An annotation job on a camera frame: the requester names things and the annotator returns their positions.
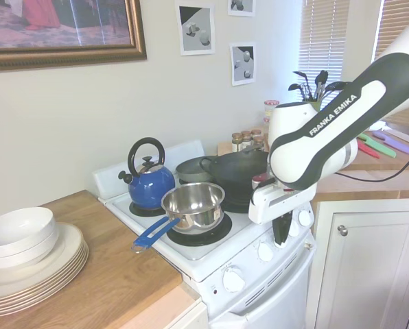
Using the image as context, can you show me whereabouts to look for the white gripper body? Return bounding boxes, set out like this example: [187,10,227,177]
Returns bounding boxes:
[248,184,317,226]

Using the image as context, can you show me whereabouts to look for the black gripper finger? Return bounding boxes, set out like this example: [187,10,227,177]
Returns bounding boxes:
[272,216,285,248]
[281,210,294,241]

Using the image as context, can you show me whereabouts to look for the white electric stove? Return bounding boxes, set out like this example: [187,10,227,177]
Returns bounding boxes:
[93,138,317,329]

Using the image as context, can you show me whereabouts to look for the dark round pan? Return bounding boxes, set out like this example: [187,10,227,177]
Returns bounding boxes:
[221,198,260,214]

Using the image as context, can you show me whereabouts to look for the black wok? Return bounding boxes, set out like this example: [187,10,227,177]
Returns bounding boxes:
[200,144,272,206]

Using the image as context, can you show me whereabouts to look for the large white oven knob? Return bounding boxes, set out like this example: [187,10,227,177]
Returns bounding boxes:
[222,265,246,295]

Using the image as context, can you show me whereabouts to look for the wooden cutting board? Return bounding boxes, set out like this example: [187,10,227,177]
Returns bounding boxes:
[217,141,235,157]

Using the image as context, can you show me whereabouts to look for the black coil burner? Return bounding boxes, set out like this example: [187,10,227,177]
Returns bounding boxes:
[128,201,173,217]
[165,212,233,246]

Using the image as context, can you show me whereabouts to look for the grey frying pan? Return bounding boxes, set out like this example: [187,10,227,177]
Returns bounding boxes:
[175,156,219,182]

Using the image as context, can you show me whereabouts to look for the white panelled cabinet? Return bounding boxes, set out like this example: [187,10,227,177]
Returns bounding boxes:
[307,197,409,329]

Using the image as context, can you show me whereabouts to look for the red knife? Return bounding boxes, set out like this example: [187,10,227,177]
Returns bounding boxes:
[357,140,381,160]

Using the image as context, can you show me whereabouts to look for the green knife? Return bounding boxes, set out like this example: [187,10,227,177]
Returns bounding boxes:
[358,132,397,158]

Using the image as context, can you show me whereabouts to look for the cream base cabinet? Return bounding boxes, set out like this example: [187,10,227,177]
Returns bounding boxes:
[120,286,209,329]

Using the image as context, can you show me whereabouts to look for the black ladle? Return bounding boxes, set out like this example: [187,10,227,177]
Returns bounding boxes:
[288,83,308,102]

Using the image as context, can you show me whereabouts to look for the black slotted spoon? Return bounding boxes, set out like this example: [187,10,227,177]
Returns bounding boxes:
[323,81,350,102]

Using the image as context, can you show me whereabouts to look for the black spatula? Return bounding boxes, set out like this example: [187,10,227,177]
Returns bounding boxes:
[314,70,329,102]

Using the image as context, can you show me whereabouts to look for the purple knife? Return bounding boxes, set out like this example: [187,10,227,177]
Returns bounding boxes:
[372,131,409,157]

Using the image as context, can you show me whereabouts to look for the medium grey paper print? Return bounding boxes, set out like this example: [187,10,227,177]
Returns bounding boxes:
[229,42,257,87]

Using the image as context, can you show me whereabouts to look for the narrow wooden window blind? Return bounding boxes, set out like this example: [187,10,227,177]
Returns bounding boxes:
[299,0,350,103]

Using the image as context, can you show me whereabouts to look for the large grey paper print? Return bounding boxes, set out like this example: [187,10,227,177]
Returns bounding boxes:
[175,0,215,57]

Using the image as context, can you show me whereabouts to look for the small grey paper print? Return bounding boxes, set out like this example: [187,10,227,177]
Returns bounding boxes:
[227,0,256,17]

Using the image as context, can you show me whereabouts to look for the white plate gold rim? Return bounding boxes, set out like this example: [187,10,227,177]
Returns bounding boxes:
[0,221,86,287]
[0,243,89,302]
[0,247,89,308]
[0,252,90,315]
[0,239,87,296]

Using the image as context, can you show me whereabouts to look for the wide wooden window blind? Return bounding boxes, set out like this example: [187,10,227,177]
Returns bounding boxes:
[373,0,409,131]

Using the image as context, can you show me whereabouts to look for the white bowl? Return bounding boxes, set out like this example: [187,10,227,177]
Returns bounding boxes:
[0,234,60,271]
[0,206,57,248]
[0,226,59,260]

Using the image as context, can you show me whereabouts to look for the gold framed painting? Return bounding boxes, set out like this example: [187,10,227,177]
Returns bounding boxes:
[0,0,148,72]

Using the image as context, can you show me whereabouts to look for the steel saucepan blue handle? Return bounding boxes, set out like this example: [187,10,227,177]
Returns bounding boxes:
[132,182,226,254]

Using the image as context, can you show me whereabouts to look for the blue kettle black handle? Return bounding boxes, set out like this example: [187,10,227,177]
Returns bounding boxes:
[117,136,176,210]

